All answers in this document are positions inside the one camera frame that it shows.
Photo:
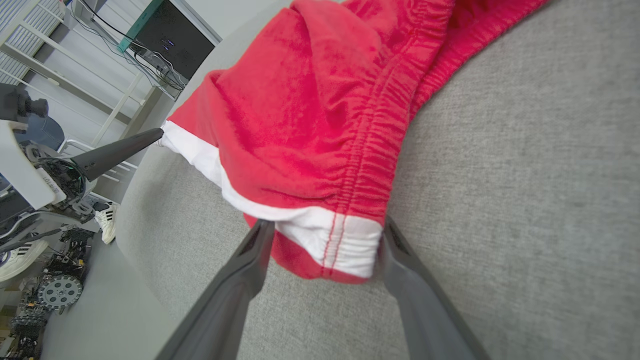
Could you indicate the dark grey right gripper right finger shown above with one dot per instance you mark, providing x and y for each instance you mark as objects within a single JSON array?
[{"x": 425, "y": 310}]

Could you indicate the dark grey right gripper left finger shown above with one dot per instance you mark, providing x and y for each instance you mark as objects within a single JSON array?
[{"x": 225, "y": 300}]

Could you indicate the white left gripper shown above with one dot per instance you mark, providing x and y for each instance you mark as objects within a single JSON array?
[{"x": 25, "y": 175}]

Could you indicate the red shorts with white trim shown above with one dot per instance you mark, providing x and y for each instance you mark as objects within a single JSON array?
[{"x": 310, "y": 125}]

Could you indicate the white striped sneaker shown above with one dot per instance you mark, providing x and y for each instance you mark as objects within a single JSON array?
[
  {"x": 20, "y": 260},
  {"x": 107, "y": 222}
]

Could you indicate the dark blue chair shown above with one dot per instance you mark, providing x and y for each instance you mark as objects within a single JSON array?
[{"x": 45, "y": 132}]

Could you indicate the black computer tower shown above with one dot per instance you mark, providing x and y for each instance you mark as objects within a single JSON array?
[{"x": 175, "y": 40}]

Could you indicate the teal shelf board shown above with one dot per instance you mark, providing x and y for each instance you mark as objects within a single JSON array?
[{"x": 142, "y": 22}]

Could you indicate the grey fabric sofa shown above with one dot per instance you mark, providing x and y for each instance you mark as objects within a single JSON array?
[{"x": 525, "y": 200}]

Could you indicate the grey gear wheel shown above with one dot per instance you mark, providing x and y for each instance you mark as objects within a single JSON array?
[{"x": 60, "y": 291}]

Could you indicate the white window blinds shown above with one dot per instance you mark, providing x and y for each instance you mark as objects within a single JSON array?
[{"x": 20, "y": 20}]

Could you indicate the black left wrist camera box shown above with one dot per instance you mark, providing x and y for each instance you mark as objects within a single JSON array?
[{"x": 17, "y": 102}]

